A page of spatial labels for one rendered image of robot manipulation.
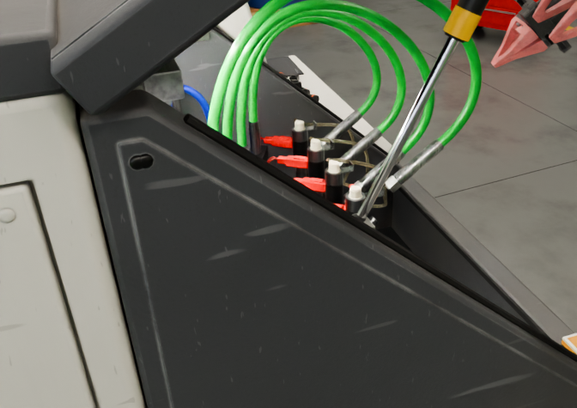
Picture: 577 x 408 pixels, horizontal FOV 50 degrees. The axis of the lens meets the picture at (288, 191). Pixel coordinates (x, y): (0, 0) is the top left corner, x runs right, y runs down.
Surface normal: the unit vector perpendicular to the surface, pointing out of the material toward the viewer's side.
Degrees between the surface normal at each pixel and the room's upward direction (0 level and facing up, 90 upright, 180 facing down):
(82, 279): 90
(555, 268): 0
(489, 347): 90
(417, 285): 90
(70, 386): 90
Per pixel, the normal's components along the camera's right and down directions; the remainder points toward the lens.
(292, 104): 0.31, 0.48
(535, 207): -0.04, -0.86
